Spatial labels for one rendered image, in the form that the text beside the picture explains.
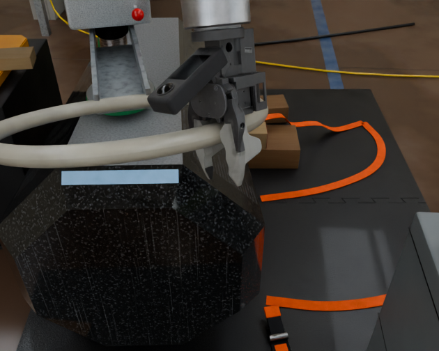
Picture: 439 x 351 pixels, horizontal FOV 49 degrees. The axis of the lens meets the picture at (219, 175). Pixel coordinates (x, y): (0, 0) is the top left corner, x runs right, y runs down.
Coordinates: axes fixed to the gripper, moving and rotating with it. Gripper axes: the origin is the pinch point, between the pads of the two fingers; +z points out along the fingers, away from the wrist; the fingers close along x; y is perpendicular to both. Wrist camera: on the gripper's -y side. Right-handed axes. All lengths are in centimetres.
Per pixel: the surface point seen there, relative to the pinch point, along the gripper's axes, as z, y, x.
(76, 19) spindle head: -25, 19, 73
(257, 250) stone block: 49, 54, 48
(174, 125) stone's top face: 8, 43, 68
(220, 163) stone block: 21, 53, 60
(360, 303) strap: 93, 106, 43
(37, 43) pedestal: -19, 48, 171
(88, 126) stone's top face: 6, 24, 85
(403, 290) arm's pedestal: 48, 60, 2
